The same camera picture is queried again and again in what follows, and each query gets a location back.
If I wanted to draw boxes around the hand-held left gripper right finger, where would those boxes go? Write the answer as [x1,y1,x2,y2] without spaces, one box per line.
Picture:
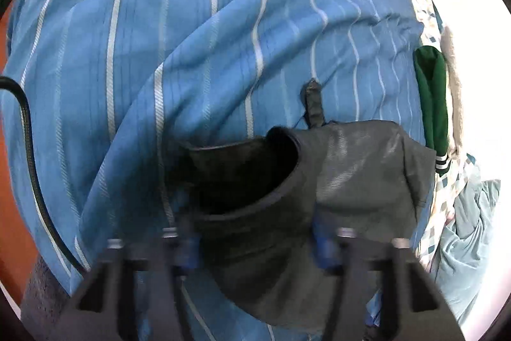
[311,221,466,341]

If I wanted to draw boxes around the plaid blanket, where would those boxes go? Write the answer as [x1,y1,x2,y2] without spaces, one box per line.
[401,0,480,274]

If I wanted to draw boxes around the black cable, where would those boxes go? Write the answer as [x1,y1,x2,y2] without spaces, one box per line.
[0,76,90,272]

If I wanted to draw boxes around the green folded garment white stripes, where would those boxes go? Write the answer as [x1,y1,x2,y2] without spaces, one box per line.
[413,45,452,176]

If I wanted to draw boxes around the white fleece folded garment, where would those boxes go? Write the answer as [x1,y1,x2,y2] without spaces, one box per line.
[439,25,466,158]

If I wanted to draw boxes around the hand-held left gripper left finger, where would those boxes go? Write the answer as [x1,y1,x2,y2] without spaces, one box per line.
[60,225,200,341]

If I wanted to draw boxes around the blue white-striped shirt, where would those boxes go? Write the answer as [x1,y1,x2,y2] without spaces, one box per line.
[0,0,436,341]

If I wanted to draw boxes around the light blue duvet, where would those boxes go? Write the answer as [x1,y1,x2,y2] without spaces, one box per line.
[431,177,501,326]

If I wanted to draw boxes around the black leather jacket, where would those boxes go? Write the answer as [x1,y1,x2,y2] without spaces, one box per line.
[176,79,438,336]

